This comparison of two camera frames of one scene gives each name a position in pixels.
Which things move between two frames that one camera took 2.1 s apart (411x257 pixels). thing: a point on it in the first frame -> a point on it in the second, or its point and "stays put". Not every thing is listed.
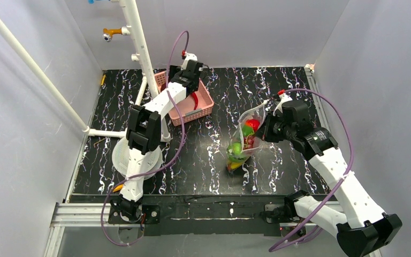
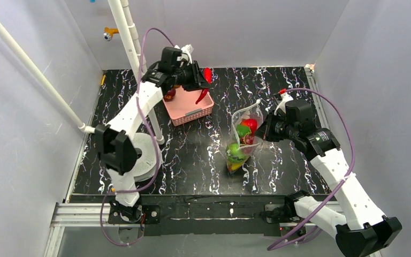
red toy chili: [196, 100] -> [207, 74]
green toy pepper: [234, 152] stays put
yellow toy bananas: [235, 165] stays put
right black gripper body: [266, 129] stays put
